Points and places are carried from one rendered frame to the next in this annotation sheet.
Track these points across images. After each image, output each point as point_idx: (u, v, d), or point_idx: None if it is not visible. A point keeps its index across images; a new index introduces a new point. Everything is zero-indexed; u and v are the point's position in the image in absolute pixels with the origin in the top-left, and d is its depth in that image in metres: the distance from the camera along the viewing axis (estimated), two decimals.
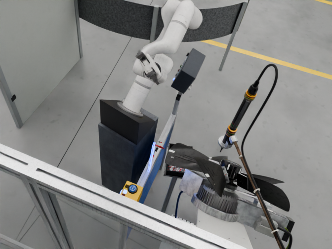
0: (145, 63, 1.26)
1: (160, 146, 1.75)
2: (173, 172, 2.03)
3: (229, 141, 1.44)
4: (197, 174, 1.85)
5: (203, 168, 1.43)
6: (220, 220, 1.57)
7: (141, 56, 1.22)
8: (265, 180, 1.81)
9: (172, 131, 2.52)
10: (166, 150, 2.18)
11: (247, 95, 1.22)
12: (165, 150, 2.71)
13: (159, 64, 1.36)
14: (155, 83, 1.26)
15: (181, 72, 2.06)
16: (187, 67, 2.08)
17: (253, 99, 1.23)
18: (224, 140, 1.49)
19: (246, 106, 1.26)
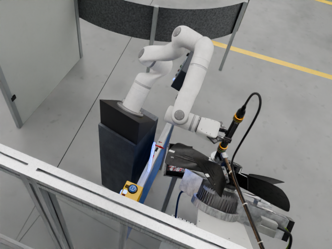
0: None
1: (160, 146, 1.75)
2: (173, 172, 2.03)
3: (220, 156, 1.55)
4: (197, 174, 1.85)
5: (203, 168, 1.43)
6: (220, 220, 1.57)
7: None
8: (265, 180, 1.81)
9: (172, 131, 2.52)
10: (166, 150, 2.18)
11: (235, 118, 1.34)
12: (165, 150, 2.71)
13: None
14: (217, 141, 1.44)
15: (181, 72, 2.06)
16: (187, 67, 2.08)
17: (240, 121, 1.35)
18: (216, 155, 1.60)
19: (234, 127, 1.38)
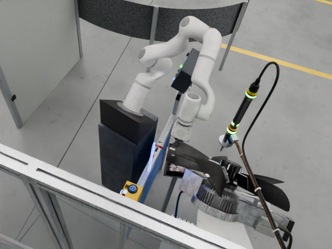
0: None
1: (160, 146, 1.75)
2: (173, 172, 2.03)
3: (229, 139, 1.43)
4: (197, 174, 1.85)
5: (203, 168, 1.43)
6: (220, 220, 1.57)
7: (177, 142, 1.71)
8: (265, 180, 1.81)
9: None
10: (166, 150, 2.18)
11: (248, 93, 1.21)
12: (165, 150, 2.71)
13: (182, 124, 1.59)
14: None
15: (181, 72, 2.06)
16: (187, 67, 2.08)
17: (254, 97, 1.22)
18: (225, 139, 1.48)
19: (246, 104, 1.25)
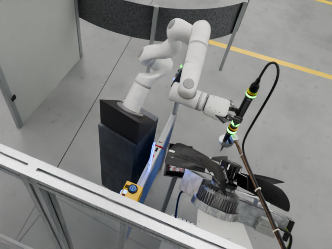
0: None
1: (160, 146, 1.75)
2: (173, 172, 2.03)
3: (229, 139, 1.43)
4: (197, 174, 1.85)
5: (174, 147, 1.80)
6: (220, 220, 1.57)
7: None
8: (270, 189, 1.51)
9: (172, 131, 2.52)
10: (166, 150, 2.18)
11: (248, 93, 1.21)
12: (165, 150, 2.71)
13: None
14: (227, 120, 1.31)
15: (181, 72, 2.06)
16: None
17: (254, 97, 1.22)
18: (225, 139, 1.48)
19: (247, 104, 1.26)
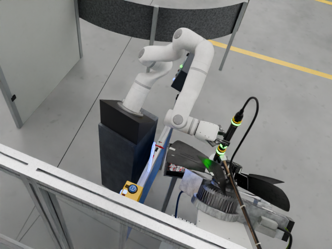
0: (216, 132, 1.51)
1: (160, 146, 1.75)
2: (173, 172, 2.03)
3: (219, 159, 1.57)
4: (197, 174, 1.85)
5: (175, 145, 1.78)
6: (220, 220, 1.57)
7: None
8: (270, 189, 1.51)
9: (172, 131, 2.52)
10: (166, 150, 2.18)
11: (233, 121, 1.36)
12: (165, 150, 2.71)
13: None
14: (215, 144, 1.46)
15: (181, 72, 2.06)
16: (187, 67, 2.08)
17: (238, 125, 1.37)
18: (214, 158, 1.62)
19: (232, 130, 1.40)
